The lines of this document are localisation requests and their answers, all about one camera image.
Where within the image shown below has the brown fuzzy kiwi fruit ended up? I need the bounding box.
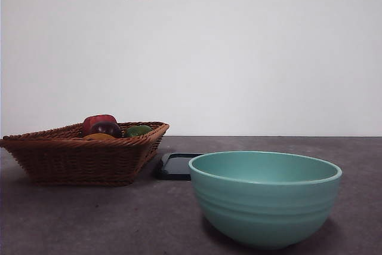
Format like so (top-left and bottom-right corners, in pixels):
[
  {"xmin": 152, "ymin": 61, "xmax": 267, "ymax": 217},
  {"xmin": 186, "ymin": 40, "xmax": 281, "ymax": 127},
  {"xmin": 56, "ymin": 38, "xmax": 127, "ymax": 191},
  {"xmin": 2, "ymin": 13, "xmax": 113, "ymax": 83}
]
[{"xmin": 82, "ymin": 133, "xmax": 116, "ymax": 141}]

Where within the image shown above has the teal ribbed bowl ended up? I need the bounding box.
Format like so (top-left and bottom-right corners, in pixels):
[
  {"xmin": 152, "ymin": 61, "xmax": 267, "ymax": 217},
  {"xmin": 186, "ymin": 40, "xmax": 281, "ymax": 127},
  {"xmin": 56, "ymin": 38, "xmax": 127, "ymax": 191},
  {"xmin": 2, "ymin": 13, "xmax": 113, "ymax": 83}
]
[{"xmin": 187, "ymin": 150, "xmax": 343, "ymax": 251}]

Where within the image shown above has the green vegetable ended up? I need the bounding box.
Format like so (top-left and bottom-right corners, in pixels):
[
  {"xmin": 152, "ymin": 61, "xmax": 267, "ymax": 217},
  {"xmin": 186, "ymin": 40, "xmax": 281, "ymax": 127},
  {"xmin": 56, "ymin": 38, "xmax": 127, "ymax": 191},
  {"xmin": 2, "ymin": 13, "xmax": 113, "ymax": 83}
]
[{"xmin": 123, "ymin": 125, "xmax": 153, "ymax": 139}]

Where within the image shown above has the dark rectangular tray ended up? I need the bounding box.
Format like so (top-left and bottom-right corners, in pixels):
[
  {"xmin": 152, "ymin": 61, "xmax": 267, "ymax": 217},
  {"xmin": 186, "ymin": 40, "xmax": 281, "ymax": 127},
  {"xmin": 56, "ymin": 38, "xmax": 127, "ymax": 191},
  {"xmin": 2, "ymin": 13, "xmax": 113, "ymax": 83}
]
[{"xmin": 153, "ymin": 152, "xmax": 207, "ymax": 182}]

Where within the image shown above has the dark purple round fruit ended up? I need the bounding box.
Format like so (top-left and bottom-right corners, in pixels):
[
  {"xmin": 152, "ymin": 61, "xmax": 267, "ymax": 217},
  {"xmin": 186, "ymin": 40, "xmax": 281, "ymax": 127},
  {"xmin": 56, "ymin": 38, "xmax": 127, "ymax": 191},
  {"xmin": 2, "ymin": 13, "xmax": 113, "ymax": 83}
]
[{"xmin": 89, "ymin": 121, "xmax": 123, "ymax": 139}]

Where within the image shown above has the red bell pepper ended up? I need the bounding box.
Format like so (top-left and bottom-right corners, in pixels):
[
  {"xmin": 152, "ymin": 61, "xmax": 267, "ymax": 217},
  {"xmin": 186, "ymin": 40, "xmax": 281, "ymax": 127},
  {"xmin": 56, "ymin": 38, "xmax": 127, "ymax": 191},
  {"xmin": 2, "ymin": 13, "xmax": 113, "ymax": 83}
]
[{"xmin": 82, "ymin": 114, "xmax": 118, "ymax": 138}]

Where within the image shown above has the brown wicker basket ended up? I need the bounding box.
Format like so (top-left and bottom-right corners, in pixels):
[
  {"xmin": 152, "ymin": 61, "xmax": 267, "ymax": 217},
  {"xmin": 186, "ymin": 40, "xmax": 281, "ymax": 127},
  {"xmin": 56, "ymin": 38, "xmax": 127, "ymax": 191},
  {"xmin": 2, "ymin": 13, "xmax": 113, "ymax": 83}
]
[{"xmin": 0, "ymin": 121, "xmax": 170, "ymax": 188}]

